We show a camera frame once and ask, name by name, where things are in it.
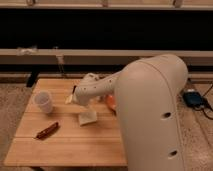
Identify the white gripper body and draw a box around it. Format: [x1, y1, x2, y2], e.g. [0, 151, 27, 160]
[72, 86, 90, 106]

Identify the wooden table board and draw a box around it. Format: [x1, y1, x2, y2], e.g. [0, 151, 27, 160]
[4, 79, 126, 167]

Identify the black cable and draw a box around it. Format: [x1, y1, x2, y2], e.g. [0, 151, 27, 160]
[193, 83, 213, 120]

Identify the brown red marker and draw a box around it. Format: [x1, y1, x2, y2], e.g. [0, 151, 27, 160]
[35, 122, 59, 139]

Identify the white square block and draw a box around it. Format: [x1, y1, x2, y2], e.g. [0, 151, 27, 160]
[78, 111, 97, 126]

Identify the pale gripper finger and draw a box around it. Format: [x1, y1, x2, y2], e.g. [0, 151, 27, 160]
[65, 94, 73, 104]

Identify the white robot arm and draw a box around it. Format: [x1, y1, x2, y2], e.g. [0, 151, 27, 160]
[72, 54, 188, 171]

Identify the orange bowl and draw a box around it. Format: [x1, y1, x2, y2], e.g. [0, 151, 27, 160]
[106, 95, 116, 111]

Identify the blue power box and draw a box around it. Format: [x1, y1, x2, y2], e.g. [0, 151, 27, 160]
[183, 89, 204, 107]

